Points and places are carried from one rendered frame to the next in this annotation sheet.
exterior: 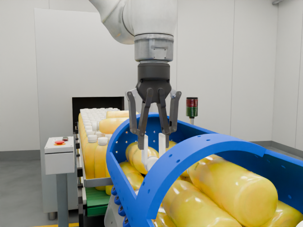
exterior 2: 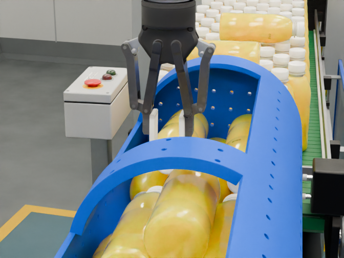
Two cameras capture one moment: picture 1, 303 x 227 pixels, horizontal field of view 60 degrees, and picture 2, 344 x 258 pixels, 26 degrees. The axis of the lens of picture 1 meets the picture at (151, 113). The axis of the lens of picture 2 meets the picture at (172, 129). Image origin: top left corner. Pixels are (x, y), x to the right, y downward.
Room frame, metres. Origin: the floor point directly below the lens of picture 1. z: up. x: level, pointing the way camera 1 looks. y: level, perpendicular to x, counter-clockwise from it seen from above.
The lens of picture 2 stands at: (-0.30, -0.45, 1.56)
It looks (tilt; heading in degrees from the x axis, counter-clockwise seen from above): 20 degrees down; 26
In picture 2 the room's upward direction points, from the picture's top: straight up
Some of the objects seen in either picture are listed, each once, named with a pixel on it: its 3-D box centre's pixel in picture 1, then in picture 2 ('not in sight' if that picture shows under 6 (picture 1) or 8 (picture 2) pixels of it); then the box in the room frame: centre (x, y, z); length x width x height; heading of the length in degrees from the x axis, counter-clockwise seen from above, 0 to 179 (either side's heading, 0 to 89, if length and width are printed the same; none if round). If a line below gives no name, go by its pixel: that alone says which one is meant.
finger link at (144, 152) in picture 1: (144, 149); (153, 133); (0.61, 0.02, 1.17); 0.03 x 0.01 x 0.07; 17
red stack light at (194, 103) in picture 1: (191, 102); not in sight; (1.37, -0.21, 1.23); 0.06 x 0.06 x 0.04
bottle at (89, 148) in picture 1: (93, 161); not in sight; (1.10, 0.25, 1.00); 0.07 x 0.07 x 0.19
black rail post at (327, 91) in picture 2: not in sight; (326, 90); (1.66, 0.02, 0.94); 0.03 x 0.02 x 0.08; 17
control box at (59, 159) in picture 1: (60, 153); (99, 100); (1.02, 0.36, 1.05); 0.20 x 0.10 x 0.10; 17
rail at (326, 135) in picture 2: not in sight; (320, 66); (1.81, 0.08, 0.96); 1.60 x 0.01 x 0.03; 17
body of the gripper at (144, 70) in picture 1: (153, 83); (168, 30); (0.61, -0.01, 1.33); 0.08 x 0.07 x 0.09; 107
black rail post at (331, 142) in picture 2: not in sight; (333, 159); (1.18, -0.12, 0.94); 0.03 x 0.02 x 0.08; 17
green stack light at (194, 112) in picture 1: (191, 111); not in sight; (1.37, -0.21, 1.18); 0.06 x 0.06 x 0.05
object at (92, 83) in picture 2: (59, 142); (92, 83); (0.97, 0.35, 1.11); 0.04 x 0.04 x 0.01
